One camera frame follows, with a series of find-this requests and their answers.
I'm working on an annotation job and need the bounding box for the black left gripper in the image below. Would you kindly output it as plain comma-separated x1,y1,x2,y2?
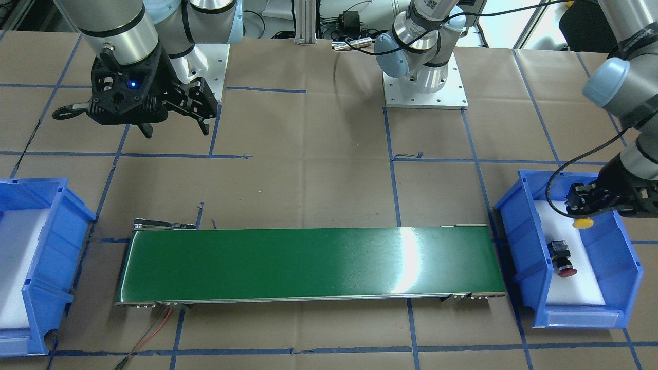
565,159,657,218

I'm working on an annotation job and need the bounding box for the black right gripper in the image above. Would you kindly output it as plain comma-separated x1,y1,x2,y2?
52,50,218,139

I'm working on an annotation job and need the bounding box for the yellow push button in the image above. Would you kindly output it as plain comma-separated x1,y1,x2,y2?
573,218,594,230

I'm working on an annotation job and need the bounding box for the red push button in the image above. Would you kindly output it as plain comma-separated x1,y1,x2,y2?
547,240,578,278

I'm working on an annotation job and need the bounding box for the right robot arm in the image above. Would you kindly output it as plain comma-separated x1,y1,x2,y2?
52,1,244,138

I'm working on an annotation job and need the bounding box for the blue bin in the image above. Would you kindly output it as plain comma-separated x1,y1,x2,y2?
1,178,96,357
495,170,644,329

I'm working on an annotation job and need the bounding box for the white foam pad bin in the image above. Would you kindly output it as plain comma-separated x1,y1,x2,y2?
1,209,49,329
534,200,606,306

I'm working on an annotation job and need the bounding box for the green conveyor belt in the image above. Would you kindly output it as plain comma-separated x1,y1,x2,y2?
116,225,506,307

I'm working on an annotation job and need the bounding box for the black power adapter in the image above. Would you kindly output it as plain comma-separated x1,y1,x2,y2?
338,10,360,39

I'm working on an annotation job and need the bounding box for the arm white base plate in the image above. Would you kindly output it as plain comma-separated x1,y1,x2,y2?
171,44,230,103
381,54,469,110

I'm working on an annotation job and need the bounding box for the black braided cable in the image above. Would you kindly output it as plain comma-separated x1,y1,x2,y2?
545,131,630,218

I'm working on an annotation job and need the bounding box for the aluminium profile post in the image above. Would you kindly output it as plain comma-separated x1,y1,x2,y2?
292,1,319,45

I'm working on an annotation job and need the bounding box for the red black wire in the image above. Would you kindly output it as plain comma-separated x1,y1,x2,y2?
114,306,175,370

